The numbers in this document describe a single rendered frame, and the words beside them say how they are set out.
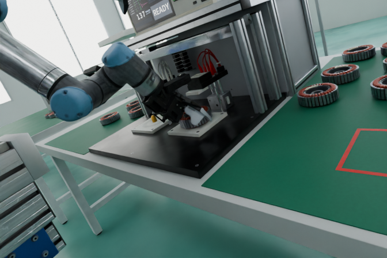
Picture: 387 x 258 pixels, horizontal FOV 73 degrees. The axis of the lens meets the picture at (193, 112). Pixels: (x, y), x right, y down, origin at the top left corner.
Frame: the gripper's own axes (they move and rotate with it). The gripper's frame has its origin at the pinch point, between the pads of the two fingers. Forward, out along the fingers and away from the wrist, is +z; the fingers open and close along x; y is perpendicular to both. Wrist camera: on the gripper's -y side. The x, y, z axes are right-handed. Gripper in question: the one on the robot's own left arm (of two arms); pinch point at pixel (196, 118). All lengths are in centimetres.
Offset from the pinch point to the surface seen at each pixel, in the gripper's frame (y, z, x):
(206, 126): 3.4, -0.7, 6.9
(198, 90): -7.0, -6.0, 2.0
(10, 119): -8, 14, -473
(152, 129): 6.4, -2.5, -17.5
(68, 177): 34, 17, -114
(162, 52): -19.6, -15.5, -16.1
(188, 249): 40, 69, -43
